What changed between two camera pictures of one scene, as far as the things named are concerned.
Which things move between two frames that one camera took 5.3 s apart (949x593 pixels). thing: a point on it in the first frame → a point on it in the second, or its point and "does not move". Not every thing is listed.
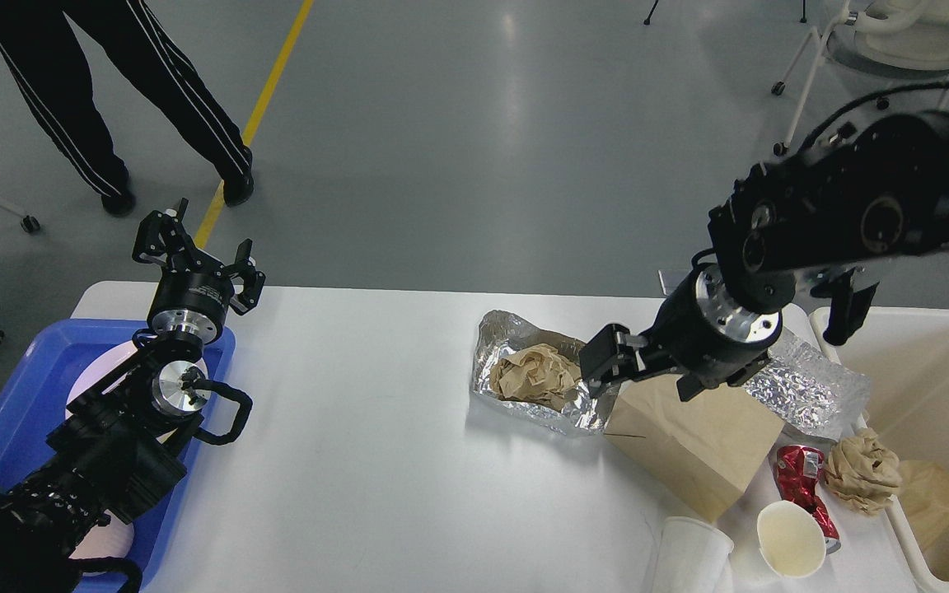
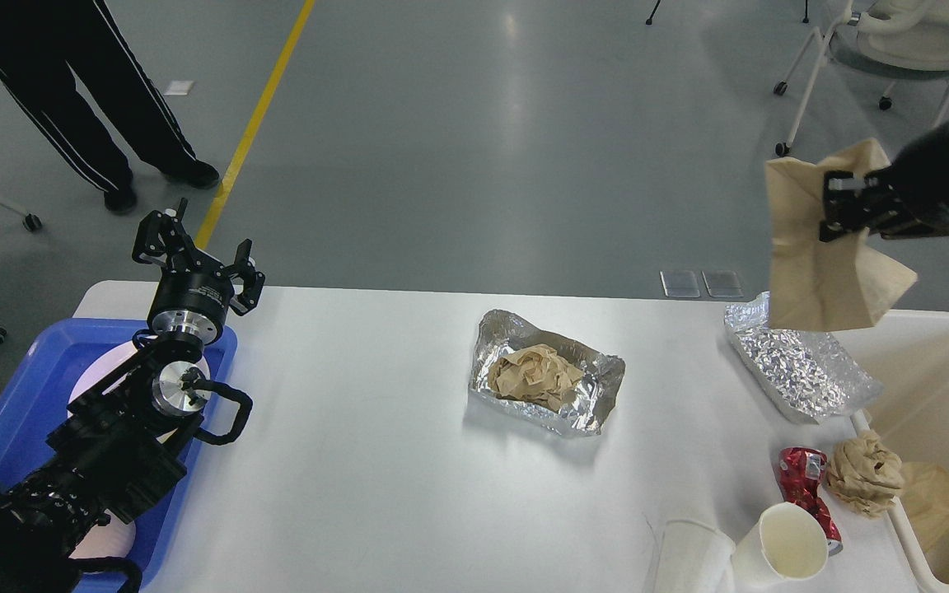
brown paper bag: [935, 504] does not move
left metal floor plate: [670, 278] does not move
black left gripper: [194, 291] does not move
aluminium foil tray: [499, 332] does not move
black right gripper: [701, 329] → [927, 187]
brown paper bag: [708, 448] → [825, 285]
